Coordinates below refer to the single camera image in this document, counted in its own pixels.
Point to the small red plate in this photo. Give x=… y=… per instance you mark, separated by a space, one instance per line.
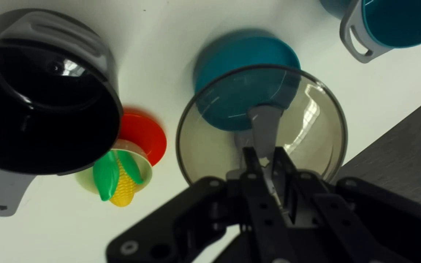
x=144 y=132

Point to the toy corn cob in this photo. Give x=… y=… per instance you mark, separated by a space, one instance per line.
x=117 y=181

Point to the teal toy pot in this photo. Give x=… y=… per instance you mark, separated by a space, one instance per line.
x=400 y=23

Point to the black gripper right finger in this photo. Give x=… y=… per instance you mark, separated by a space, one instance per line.
x=356 y=220

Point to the clear glass pot lid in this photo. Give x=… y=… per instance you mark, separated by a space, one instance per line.
x=312 y=127

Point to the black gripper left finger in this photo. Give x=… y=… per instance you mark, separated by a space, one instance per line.
x=219 y=220

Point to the black toy pot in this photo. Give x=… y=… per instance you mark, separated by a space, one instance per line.
x=43 y=108

